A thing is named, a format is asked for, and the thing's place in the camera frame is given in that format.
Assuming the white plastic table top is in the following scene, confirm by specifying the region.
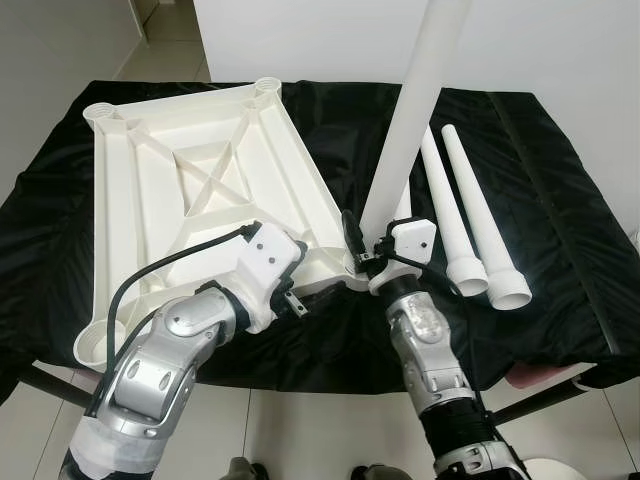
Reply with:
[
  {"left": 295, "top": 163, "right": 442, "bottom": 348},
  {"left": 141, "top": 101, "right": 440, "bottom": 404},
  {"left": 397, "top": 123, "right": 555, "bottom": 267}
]
[{"left": 73, "top": 77, "right": 373, "bottom": 367}]

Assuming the grey robot right foot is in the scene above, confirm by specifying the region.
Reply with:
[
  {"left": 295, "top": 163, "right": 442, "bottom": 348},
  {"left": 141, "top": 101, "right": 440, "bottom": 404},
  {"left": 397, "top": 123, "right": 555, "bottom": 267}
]
[{"left": 350, "top": 463, "right": 396, "bottom": 480}]

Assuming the black cloth table cover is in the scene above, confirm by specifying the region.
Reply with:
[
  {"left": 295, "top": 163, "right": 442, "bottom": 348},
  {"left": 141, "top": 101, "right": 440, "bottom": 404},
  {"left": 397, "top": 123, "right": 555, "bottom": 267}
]
[{"left": 0, "top": 80, "right": 640, "bottom": 393}]

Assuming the grey robot foot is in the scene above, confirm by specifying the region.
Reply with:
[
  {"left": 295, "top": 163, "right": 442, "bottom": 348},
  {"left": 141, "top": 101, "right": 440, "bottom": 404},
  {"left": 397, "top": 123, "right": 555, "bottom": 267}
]
[
  {"left": 350, "top": 463, "right": 396, "bottom": 480},
  {"left": 222, "top": 457, "right": 266, "bottom": 480}
]

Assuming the black metal table leg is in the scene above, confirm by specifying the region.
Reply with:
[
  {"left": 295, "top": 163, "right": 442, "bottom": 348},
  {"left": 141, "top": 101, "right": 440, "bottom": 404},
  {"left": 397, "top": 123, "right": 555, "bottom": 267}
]
[
  {"left": 490, "top": 365, "right": 606, "bottom": 426},
  {"left": 20, "top": 365, "right": 96, "bottom": 406}
]

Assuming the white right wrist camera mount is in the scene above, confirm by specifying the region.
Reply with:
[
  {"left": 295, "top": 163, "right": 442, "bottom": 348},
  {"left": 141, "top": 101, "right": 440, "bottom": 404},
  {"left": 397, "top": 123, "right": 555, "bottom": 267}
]
[{"left": 368, "top": 217, "right": 437, "bottom": 298}]

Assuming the grey robot left foot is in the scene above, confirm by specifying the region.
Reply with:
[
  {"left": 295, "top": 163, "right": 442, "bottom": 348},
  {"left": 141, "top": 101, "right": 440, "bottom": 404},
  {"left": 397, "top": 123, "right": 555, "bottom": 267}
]
[{"left": 222, "top": 457, "right": 266, "bottom": 480}]

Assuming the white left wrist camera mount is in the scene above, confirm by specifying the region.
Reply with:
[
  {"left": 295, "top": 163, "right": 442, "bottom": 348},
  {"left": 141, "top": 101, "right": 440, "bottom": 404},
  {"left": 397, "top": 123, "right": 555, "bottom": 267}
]
[{"left": 235, "top": 223, "right": 306, "bottom": 334}]

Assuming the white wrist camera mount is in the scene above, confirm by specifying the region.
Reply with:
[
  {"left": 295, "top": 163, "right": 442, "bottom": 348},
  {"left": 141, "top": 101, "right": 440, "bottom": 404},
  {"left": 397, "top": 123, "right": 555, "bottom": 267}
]
[
  {"left": 235, "top": 223, "right": 306, "bottom": 334},
  {"left": 368, "top": 217, "right": 437, "bottom": 298}
]

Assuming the white plastic table leg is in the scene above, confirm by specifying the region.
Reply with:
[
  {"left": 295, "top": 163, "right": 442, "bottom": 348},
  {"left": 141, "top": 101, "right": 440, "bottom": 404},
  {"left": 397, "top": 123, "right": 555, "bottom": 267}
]
[
  {"left": 420, "top": 126, "right": 490, "bottom": 298},
  {"left": 442, "top": 124, "right": 534, "bottom": 312},
  {"left": 400, "top": 175, "right": 416, "bottom": 223},
  {"left": 358, "top": 0, "right": 473, "bottom": 241}
]

